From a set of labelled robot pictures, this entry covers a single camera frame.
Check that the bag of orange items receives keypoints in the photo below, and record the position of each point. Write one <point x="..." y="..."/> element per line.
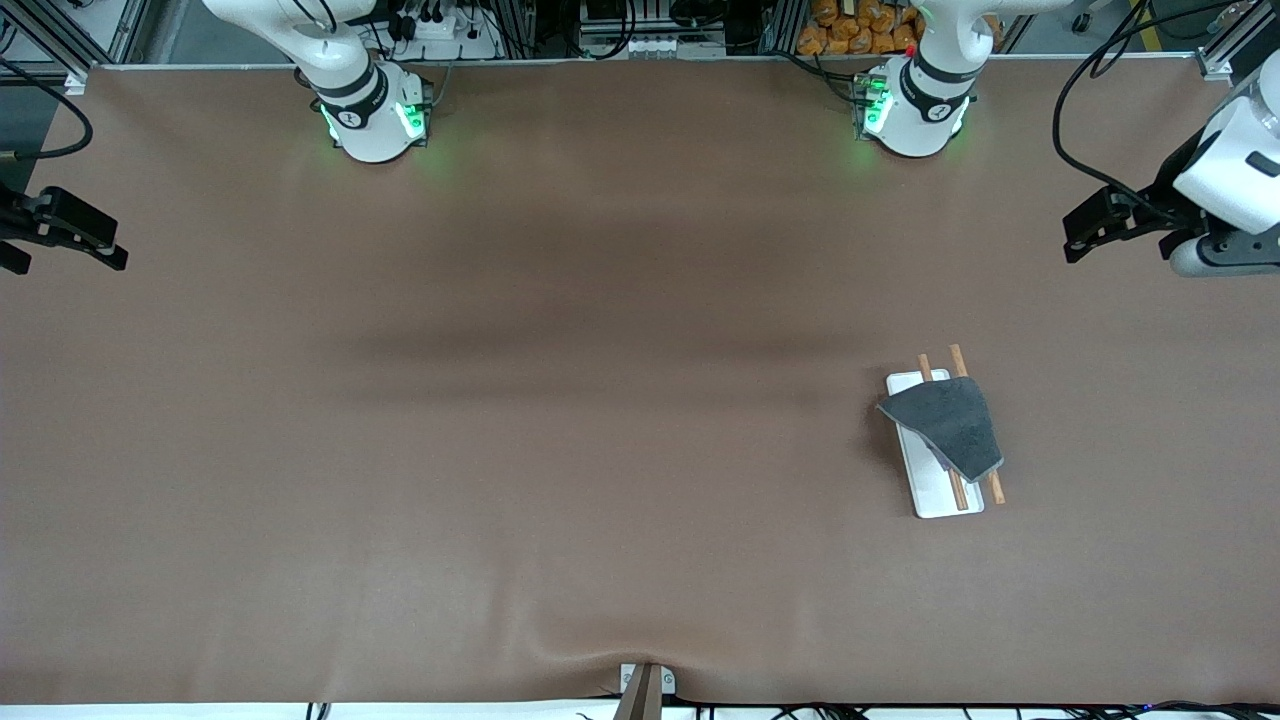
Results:
<point x="850" y="30"/>

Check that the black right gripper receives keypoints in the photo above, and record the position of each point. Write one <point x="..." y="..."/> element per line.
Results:
<point x="12" y="221"/>

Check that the grey equipment box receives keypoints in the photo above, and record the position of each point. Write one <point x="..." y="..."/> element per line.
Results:
<point x="650" y="30"/>

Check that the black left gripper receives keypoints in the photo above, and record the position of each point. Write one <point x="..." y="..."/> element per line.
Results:
<point x="1163" y="197"/>

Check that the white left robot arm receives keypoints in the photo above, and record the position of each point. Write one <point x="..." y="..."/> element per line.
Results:
<point x="915" y="125"/>

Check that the white rack with wooden rods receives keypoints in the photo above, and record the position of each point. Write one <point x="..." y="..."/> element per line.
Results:
<point x="935" y="490"/>

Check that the brown table cover mat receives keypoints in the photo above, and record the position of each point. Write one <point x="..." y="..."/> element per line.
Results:
<point x="500" y="500"/>

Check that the aluminium frame profile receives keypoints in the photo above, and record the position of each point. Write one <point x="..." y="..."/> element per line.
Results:
<point x="75" y="78"/>
<point x="1212" y="62"/>

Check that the white power strip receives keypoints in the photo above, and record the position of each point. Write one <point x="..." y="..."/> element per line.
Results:
<point x="440" y="25"/>

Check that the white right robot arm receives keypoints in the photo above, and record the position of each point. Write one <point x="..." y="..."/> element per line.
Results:
<point x="370" y="130"/>

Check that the grey towel with purple side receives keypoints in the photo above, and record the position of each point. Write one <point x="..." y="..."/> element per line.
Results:
<point x="950" y="420"/>

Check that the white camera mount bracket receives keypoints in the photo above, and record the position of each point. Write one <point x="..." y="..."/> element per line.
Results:
<point x="647" y="690"/>

